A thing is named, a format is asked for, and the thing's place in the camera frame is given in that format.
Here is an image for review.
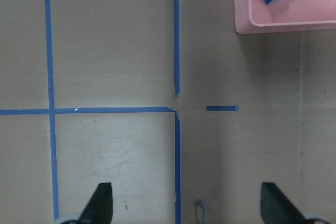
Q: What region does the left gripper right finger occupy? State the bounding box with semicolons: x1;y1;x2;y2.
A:
260;182;329;224

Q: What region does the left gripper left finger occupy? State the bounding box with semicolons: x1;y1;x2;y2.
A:
56;183;113;224

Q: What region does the pink plastic box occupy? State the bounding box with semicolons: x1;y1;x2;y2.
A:
234;0;335;35

